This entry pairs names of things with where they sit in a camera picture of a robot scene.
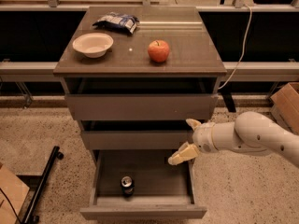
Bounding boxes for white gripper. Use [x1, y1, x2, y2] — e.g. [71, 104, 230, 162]
[168, 119, 216, 165]

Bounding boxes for blue pepsi can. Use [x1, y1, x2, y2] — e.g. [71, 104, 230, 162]
[121, 175, 135, 196]

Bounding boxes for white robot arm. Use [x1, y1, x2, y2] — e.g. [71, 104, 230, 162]
[168, 112, 299, 167]

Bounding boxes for grey bottom drawer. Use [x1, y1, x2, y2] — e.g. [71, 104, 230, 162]
[80, 149, 206, 220]

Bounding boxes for grey drawer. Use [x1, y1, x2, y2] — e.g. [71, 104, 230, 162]
[65, 77, 218, 121]
[80, 149, 206, 220]
[81, 120, 192, 150]

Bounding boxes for grey drawer cabinet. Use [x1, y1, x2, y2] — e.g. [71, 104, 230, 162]
[52, 5, 228, 166]

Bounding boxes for grey middle drawer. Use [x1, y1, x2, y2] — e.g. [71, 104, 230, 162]
[81, 120, 192, 150]

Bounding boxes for grey top drawer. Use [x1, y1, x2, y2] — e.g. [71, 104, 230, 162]
[65, 77, 218, 121]

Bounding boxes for red apple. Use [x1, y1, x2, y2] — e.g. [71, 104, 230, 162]
[148, 40, 170, 63]

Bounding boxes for cardboard box right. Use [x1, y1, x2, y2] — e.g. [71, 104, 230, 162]
[271, 82, 299, 134]

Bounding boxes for cardboard box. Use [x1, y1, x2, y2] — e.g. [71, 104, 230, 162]
[271, 82, 299, 134]
[0, 163, 29, 224]

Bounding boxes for white bowl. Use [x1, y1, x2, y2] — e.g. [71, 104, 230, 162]
[72, 33, 114, 58]

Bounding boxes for blue chip bag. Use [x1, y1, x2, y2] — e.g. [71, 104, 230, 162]
[93, 12, 139, 34]

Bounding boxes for black metal bar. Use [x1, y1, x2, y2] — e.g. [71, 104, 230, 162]
[21, 146, 64, 224]

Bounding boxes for cardboard box left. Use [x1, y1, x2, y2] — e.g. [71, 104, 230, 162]
[0, 163, 29, 224]

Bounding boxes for white cable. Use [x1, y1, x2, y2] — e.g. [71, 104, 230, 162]
[218, 4, 254, 91]

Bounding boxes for black thin cable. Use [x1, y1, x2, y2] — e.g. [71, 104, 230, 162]
[0, 188, 22, 224]

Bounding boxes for metal railing frame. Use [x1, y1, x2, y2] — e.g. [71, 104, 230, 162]
[0, 0, 299, 82]

